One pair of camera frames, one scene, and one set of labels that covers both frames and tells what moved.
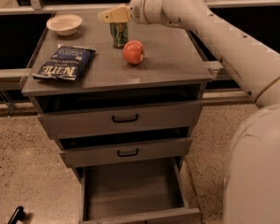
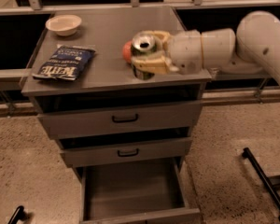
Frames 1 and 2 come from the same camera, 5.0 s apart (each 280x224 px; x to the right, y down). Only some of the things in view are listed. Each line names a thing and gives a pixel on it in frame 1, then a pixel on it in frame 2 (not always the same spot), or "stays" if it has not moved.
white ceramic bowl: [64, 24] stays
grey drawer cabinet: [123, 100] stays
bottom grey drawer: [144, 190] stays
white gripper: [139, 11] to [185, 50]
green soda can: [119, 33] to [143, 44]
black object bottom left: [19, 215] stays
